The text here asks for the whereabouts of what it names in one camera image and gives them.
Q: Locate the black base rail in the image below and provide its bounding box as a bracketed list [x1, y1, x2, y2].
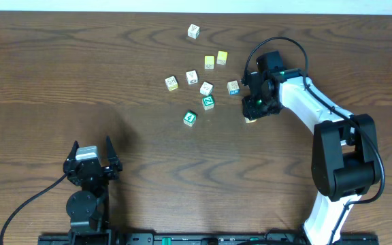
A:
[37, 231, 379, 245]

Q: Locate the wooden block letter B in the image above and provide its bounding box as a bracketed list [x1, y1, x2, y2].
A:
[165, 76, 179, 91]

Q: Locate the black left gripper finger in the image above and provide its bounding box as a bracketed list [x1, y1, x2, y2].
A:
[105, 136, 119, 163]
[67, 141, 79, 161]

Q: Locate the yellow top wooden block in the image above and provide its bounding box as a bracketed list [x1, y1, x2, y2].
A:
[204, 56, 215, 69]

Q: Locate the green number 4 block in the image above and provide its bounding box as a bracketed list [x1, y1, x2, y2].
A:
[183, 110, 197, 127]

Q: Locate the yellow sided wooden block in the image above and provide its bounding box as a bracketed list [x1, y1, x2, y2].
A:
[244, 117, 257, 123]

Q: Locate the wooden block letter W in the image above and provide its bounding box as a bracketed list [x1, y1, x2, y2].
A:
[186, 70, 198, 84]

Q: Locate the blue sided wooden block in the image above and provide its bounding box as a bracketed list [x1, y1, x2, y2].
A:
[227, 80, 240, 95]

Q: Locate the green letter N block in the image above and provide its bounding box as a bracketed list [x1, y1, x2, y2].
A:
[202, 95, 215, 110]

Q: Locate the wooden block number 3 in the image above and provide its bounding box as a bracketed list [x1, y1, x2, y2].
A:
[187, 24, 200, 39]

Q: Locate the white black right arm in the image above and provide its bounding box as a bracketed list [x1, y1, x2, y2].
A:
[242, 65, 385, 244]

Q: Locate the white wooden block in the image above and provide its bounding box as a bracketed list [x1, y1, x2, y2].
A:
[199, 82, 214, 96]

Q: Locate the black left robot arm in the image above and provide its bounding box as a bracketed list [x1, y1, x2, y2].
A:
[63, 137, 123, 235]

